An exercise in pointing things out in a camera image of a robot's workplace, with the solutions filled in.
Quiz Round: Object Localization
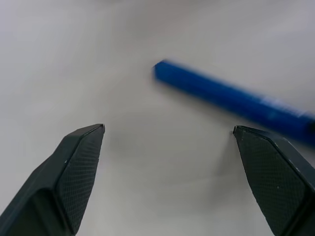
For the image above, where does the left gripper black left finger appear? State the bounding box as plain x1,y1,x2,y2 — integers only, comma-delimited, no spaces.
0,123,106,236

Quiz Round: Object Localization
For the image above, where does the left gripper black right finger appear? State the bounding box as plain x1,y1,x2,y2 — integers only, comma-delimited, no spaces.
232,125,315,236

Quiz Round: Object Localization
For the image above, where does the blue pen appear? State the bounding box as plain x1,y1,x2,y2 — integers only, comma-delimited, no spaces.
150,59,315,148

